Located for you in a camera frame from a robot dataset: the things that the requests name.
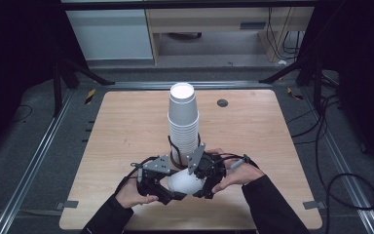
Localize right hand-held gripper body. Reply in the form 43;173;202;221
186;142;227;190

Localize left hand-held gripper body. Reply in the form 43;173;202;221
135;154;176;205

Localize white disposable paper cup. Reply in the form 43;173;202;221
167;168;206;196

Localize black wire cup holder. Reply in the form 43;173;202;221
167;133;203;171

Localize stack of white paper cups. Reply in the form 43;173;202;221
167;82;201;167

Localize person's right hand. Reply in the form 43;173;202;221
206;148;266;195

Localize person's left hand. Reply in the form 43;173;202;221
114;176;160;210

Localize yellow black tape strip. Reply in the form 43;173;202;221
84;88;97;105
286;86;305;101

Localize black metal stand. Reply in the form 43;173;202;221
51;48;117;118
258;58;326;113

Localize white cabinet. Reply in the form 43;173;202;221
65;9;155;61

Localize light wooden desk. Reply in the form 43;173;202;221
144;6;316;64

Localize left hand-held gripper cable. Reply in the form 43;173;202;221
120;155;161;191

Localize hand-held gripper cable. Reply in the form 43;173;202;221
120;155;161;191
212;152;261;171

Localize right hand-held gripper cable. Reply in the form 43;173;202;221
212;152;261;171

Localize metal floor rail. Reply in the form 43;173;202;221
104;80;275;92
0;89;76;234
301;87;374;234

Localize grey table bracket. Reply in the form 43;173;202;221
56;200;80;211
303;200;327;211

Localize thin black floor cable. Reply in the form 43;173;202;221
9;103;34;125

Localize black cables under desk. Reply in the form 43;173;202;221
267;6;306;63

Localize looped black floor cable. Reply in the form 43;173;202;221
315;94;374;234

